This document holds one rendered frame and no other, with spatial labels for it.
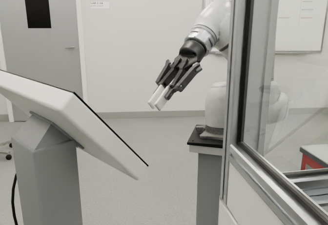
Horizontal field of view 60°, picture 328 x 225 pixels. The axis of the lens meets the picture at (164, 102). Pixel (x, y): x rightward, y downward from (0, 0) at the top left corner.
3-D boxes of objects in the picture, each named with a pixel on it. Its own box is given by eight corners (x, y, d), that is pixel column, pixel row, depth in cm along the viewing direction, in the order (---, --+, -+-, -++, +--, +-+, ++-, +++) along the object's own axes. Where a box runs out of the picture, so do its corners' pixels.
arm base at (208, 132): (200, 126, 162) (200, 117, 161) (240, 130, 154) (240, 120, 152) (191, 137, 146) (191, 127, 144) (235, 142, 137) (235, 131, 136)
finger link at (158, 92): (162, 84, 82) (160, 84, 83) (148, 103, 80) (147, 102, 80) (166, 91, 84) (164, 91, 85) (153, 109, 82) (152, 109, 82)
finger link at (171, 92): (175, 86, 83) (183, 88, 81) (166, 99, 81) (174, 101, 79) (173, 83, 82) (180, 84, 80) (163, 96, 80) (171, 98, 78)
